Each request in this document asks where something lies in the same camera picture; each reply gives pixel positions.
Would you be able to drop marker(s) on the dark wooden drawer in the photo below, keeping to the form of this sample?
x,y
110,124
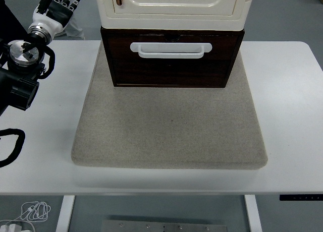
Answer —
x,y
171,70

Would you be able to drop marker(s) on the person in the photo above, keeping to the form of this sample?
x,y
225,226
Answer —
x,y
76,27

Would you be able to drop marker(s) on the black angular object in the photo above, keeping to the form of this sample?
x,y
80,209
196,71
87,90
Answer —
x,y
10,22

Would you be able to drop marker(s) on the white power adapter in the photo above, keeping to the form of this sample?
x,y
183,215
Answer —
x,y
12,228

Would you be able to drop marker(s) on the cream upper cabinet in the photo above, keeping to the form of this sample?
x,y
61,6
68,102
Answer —
x,y
176,20

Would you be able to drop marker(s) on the beige fabric mat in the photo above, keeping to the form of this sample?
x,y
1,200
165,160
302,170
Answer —
x,y
169,128

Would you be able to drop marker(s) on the white table leg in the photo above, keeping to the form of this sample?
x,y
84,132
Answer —
x,y
253,214
64,214

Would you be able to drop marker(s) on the dark wooden cabinet frame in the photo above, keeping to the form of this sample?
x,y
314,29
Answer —
x,y
214,32

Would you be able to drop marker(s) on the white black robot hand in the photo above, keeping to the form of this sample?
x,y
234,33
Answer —
x,y
48,21

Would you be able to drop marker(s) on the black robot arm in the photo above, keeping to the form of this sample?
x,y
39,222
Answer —
x,y
22,90

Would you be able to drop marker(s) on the black table control panel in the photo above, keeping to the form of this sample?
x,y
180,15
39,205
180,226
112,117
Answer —
x,y
300,198

